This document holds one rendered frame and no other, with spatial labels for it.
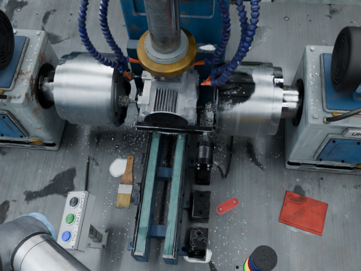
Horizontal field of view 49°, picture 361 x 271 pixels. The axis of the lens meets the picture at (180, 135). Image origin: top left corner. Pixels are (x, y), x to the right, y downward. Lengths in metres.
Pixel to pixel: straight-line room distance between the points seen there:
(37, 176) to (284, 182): 0.92
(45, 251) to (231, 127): 0.72
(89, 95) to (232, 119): 0.45
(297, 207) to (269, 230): 0.13
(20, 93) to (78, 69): 0.19
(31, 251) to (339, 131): 0.91
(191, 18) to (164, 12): 0.35
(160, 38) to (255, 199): 0.68
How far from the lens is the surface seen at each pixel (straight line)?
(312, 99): 1.26
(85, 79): 1.30
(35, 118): 1.42
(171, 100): 1.27
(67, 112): 1.35
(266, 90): 1.25
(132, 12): 1.41
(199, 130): 1.31
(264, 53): 1.78
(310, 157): 1.46
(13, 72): 1.38
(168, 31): 1.11
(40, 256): 0.78
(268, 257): 1.01
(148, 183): 1.37
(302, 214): 1.48
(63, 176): 1.57
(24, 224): 0.86
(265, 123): 1.27
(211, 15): 1.38
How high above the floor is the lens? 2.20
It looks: 64 degrees down
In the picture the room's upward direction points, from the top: 5 degrees counter-clockwise
